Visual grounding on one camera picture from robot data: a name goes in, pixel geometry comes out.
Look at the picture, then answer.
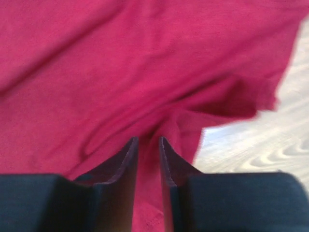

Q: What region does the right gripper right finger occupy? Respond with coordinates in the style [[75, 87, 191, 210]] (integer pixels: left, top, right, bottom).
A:
[[159, 137, 309, 232]]

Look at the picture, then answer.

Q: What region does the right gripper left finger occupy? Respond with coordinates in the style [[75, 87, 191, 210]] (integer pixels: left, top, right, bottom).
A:
[[0, 138, 139, 232]]

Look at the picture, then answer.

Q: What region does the dark red t shirt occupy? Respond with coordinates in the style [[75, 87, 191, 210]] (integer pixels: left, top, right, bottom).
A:
[[0, 0, 309, 232]]

